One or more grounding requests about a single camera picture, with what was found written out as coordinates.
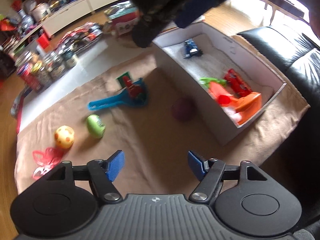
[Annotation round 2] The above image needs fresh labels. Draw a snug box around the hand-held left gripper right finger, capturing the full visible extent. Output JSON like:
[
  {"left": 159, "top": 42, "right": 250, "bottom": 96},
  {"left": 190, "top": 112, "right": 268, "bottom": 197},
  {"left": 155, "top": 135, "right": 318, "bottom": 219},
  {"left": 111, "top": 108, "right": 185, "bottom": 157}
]
[{"left": 187, "top": 150, "right": 268, "bottom": 203}]

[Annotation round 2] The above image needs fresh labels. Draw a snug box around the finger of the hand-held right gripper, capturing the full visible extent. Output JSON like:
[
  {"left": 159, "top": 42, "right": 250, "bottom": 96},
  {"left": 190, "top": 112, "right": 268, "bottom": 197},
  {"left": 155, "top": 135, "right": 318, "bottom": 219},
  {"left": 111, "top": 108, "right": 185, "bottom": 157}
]
[{"left": 174, "top": 0, "right": 223, "bottom": 28}]

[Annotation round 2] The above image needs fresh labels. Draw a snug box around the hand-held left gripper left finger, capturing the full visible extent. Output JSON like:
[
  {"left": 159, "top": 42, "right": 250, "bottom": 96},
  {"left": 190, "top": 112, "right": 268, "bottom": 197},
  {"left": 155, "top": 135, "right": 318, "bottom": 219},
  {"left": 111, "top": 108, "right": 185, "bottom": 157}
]
[{"left": 46, "top": 150, "right": 125, "bottom": 202}]

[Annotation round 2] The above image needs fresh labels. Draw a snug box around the green toy egg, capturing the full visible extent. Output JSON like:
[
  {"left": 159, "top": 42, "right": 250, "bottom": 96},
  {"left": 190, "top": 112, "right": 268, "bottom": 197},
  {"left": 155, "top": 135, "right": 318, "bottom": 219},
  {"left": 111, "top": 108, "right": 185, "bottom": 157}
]
[{"left": 86, "top": 114, "right": 106, "bottom": 139}]

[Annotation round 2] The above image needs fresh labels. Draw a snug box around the white cardboard box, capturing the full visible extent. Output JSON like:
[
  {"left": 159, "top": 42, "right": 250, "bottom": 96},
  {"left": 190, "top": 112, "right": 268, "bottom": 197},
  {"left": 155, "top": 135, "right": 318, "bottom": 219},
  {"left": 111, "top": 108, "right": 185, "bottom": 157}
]
[{"left": 152, "top": 21, "right": 287, "bottom": 147}]

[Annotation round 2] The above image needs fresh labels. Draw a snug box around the yellow orange-spotted toy egg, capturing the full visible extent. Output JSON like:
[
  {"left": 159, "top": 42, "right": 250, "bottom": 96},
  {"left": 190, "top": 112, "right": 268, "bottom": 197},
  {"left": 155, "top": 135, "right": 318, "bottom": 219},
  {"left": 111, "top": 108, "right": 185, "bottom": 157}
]
[{"left": 54, "top": 126, "right": 75, "bottom": 148}]

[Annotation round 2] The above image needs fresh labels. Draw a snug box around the blue plastic scoop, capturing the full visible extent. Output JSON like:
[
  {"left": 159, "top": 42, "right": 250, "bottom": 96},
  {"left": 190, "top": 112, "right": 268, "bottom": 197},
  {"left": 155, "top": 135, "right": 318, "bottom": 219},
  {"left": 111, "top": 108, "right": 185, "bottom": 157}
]
[{"left": 88, "top": 78, "right": 150, "bottom": 111}]

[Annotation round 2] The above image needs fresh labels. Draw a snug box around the pink plastic butterfly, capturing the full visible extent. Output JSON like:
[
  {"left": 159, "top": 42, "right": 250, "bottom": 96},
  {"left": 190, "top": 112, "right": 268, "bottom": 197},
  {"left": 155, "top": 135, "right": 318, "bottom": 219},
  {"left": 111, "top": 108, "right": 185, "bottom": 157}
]
[{"left": 32, "top": 147, "right": 65, "bottom": 180}]

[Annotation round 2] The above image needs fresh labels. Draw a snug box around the toy hammer with green head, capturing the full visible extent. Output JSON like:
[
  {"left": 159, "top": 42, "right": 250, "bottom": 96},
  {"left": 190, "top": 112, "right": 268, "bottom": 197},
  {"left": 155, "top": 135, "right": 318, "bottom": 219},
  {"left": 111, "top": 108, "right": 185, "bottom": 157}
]
[{"left": 199, "top": 77, "right": 238, "bottom": 108}]

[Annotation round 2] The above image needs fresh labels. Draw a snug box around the orange toy axe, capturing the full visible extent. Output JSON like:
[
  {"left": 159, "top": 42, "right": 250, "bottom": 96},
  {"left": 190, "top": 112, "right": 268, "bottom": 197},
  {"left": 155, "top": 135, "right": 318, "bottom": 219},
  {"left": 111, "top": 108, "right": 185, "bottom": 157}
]
[{"left": 209, "top": 82, "right": 262, "bottom": 126}]

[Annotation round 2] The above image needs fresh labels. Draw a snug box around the red toy train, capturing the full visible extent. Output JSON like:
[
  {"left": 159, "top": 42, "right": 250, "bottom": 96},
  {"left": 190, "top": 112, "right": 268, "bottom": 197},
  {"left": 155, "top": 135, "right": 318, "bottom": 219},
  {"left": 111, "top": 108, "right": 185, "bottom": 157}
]
[{"left": 223, "top": 69, "right": 253, "bottom": 98}]

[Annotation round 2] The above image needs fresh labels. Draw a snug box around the green square block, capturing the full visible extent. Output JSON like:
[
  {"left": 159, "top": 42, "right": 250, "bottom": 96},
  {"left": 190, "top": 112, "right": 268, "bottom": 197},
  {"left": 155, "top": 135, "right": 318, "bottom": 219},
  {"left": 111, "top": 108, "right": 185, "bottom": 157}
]
[{"left": 116, "top": 72, "right": 132, "bottom": 88}]

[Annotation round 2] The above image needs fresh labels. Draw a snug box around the red gift box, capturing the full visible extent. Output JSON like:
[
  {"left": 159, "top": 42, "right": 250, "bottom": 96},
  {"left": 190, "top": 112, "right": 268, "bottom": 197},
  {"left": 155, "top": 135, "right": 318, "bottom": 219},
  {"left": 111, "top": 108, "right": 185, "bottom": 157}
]
[{"left": 107, "top": 1, "right": 140, "bottom": 37}]

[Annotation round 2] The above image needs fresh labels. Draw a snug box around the brown cloth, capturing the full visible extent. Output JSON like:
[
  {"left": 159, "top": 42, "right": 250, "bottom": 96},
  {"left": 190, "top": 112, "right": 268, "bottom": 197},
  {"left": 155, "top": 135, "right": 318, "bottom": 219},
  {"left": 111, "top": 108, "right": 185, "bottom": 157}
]
[{"left": 14, "top": 55, "right": 310, "bottom": 198}]

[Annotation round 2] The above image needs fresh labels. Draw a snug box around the white low cabinet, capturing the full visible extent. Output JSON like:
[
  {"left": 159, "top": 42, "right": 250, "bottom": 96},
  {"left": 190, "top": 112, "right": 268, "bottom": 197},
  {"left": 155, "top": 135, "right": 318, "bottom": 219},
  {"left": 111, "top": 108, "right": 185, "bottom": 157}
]
[{"left": 15, "top": 0, "right": 130, "bottom": 46}]

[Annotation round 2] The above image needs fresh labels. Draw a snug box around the pile of snack packets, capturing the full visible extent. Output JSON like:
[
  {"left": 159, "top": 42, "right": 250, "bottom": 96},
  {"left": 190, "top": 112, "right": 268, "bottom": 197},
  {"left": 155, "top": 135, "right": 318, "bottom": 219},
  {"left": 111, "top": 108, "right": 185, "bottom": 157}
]
[{"left": 56, "top": 22, "right": 103, "bottom": 53}]

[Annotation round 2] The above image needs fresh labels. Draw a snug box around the green tin can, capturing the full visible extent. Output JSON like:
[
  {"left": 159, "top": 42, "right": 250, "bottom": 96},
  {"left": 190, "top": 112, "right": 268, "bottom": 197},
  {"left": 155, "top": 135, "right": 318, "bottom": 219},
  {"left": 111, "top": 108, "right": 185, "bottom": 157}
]
[{"left": 61, "top": 47, "right": 79, "bottom": 68}]

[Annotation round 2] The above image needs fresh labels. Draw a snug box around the red table edge strip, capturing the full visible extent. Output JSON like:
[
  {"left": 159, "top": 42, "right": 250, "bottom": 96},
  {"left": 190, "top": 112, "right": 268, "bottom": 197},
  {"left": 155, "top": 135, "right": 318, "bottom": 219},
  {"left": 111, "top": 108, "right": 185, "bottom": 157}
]
[{"left": 10, "top": 85, "right": 28, "bottom": 133}]

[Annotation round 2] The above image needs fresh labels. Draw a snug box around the black leather sofa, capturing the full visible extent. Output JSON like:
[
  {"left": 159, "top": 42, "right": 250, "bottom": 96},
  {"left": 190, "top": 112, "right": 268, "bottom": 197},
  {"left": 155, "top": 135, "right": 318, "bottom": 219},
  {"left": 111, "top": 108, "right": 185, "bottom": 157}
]
[{"left": 236, "top": 26, "right": 320, "bottom": 230}]

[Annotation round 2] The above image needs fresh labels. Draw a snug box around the glass jar with label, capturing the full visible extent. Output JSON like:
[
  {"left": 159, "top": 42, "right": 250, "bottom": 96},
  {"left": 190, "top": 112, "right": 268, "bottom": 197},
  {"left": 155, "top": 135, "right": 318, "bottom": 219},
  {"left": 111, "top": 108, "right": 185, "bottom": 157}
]
[{"left": 45, "top": 52, "right": 67, "bottom": 79}]

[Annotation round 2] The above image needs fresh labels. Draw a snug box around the glass jar of nuts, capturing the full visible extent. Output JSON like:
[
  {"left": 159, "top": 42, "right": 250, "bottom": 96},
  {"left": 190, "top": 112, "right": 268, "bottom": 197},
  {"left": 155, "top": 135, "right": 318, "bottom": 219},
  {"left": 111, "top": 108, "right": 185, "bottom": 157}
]
[{"left": 32, "top": 62, "right": 53, "bottom": 86}]

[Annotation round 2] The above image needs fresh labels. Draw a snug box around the small red bag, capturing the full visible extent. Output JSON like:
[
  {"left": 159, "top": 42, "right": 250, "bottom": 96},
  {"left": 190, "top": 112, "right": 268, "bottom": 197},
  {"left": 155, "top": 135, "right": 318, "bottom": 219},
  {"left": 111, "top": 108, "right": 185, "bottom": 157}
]
[{"left": 36, "top": 34, "right": 49, "bottom": 48}]

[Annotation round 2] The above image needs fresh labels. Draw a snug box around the large glass jar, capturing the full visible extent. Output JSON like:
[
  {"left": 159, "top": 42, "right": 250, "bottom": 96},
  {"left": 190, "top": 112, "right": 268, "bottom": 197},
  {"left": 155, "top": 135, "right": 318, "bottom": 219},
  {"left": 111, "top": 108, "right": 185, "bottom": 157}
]
[{"left": 15, "top": 51, "right": 38, "bottom": 67}]

